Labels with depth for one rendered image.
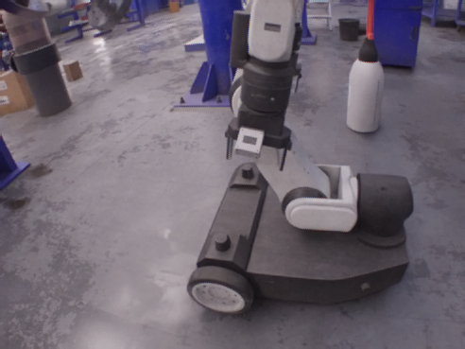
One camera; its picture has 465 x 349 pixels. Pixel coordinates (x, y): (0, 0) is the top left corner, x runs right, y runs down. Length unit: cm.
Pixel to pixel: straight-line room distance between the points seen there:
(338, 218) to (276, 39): 56
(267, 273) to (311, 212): 21
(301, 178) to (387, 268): 37
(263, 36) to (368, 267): 69
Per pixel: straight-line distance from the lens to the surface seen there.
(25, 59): 317
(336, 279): 89
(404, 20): 325
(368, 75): 179
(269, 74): 50
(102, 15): 115
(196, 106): 233
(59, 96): 327
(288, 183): 86
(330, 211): 86
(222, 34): 231
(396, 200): 91
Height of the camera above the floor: 89
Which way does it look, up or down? 35 degrees down
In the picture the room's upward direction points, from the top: 8 degrees counter-clockwise
